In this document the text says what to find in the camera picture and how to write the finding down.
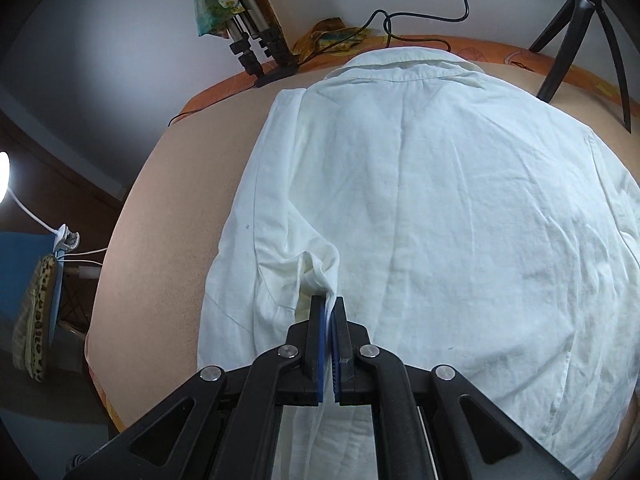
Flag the leopard print bag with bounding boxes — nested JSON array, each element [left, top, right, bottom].
[[12, 254, 58, 382]]

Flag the colourful patterned scarf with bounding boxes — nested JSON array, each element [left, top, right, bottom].
[[172, 0, 373, 58]]

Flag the blue board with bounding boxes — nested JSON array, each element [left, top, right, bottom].
[[0, 232, 66, 336]]

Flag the white charger cable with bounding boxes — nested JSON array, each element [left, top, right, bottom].
[[59, 246, 109, 282]]

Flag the small black tripod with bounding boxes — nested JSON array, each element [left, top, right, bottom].
[[529, 0, 633, 133]]

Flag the white shirt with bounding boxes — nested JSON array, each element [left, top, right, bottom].
[[197, 49, 640, 480]]

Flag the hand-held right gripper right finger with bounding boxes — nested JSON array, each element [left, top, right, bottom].
[[330, 297, 581, 480]]

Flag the white clamp lamp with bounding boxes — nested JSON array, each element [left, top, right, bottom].
[[0, 151, 81, 253]]

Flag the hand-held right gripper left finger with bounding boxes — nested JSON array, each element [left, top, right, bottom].
[[62, 296, 332, 480]]

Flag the black cable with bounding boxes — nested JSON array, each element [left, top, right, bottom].
[[167, 0, 523, 128]]

